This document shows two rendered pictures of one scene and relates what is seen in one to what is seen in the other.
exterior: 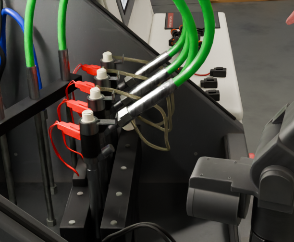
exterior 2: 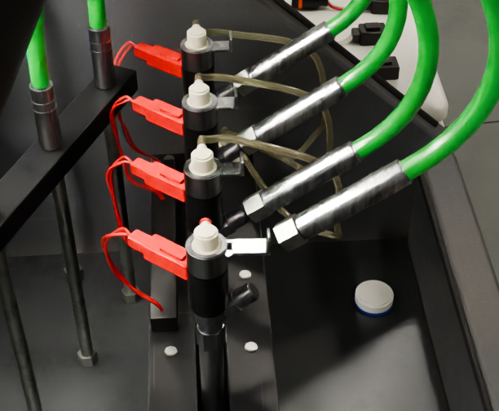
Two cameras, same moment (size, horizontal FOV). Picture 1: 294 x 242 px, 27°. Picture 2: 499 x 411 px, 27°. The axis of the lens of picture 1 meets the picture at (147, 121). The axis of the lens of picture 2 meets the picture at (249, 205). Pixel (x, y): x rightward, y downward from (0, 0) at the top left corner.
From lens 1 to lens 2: 34 cm
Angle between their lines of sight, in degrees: 17
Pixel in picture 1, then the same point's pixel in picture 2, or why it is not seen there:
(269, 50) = not seen: outside the picture
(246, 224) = not seen: outside the picture
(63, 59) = (100, 47)
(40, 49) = not seen: hidden behind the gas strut
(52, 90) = (85, 122)
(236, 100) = not seen: hidden behind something
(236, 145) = (447, 187)
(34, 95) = (52, 143)
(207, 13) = not seen: outside the picture
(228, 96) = (412, 66)
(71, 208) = (161, 393)
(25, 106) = (37, 174)
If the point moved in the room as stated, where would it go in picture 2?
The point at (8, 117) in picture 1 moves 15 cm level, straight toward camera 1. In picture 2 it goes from (8, 212) to (60, 359)
